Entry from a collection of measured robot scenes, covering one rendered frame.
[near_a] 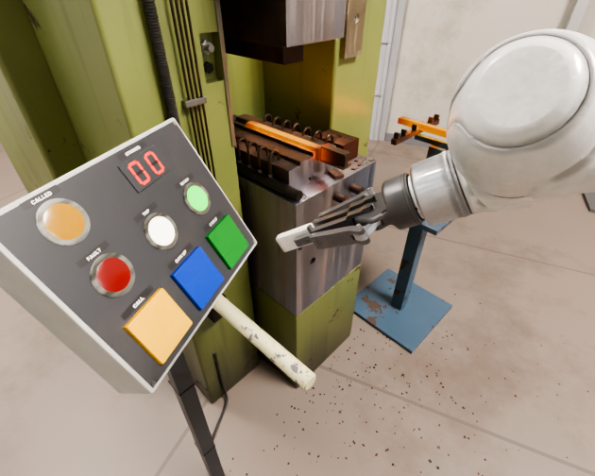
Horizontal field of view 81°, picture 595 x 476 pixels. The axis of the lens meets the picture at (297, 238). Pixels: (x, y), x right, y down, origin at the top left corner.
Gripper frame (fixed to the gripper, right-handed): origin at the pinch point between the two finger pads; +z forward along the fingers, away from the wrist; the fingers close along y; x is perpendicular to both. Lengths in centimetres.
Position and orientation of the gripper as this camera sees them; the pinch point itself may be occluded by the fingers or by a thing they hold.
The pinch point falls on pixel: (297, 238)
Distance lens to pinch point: 58.1
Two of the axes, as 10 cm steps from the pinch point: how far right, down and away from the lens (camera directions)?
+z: -8.2, 2.8, 5.0
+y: 2.7, -5.7, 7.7
